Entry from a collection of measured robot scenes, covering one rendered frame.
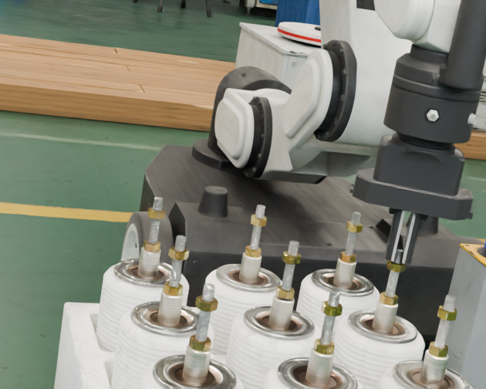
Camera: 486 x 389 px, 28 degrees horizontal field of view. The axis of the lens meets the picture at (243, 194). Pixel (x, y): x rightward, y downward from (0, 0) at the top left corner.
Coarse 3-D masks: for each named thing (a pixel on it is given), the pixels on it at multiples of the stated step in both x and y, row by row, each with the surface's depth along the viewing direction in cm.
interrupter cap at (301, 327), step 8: (248, 312) 101; (256, 312) 102; (264, 312) 102; (296, 312) 103; (248, 320) 99; (256, 320) 100; (264, 320) 101; (296, 320) 102; (304, 320) 102; (256, 328) 98; (264, 328) 98; (272, 328) 99; (288, 328) 100; (296, 328) 100; (304, 328) 100; (312, 328) 100; (272, 336) 97; (280, 336) 97; (288, 336) 97; (296, 336) 97; (304, 336) 98
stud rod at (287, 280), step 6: (294, 246) 98; (288, 252) 98; (294, 252) 98; (288, 264) 98; (288, 270) 98; (288, 276) 98; (282, 282) 99; (288, 282) 99; (282, 288) 99; (288, 288) 99
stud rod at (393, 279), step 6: (396, 252) 101; (402, 252) 101; (396, 258) 101; (402, 258) 101; (390, 270) 102; (390, 276) 102; (396, 276) 102; (390, 282) 102; (396, 282) 102; (390, 288) 102; (390, 294) 102
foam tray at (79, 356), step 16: (80, 304) 114; (96, 304) 115; (64, 320) 113; (80, 320) 110; (96, 320) 113; (64, 336) 112; (80, 336) 106; (64, 352) 111; (80, 352) 103; (96, 352) 103; (64, 368) 110; (80, 368) 99; (96, 368) 100; (112, 368) 103; (64, 384) 109; (80, 384) 98; (96, 384) 96
